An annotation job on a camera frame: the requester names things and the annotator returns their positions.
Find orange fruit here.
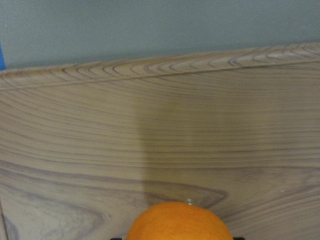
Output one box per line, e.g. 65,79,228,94
126,202,233,240

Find brown wooden tray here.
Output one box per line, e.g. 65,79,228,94
0,43,320,240

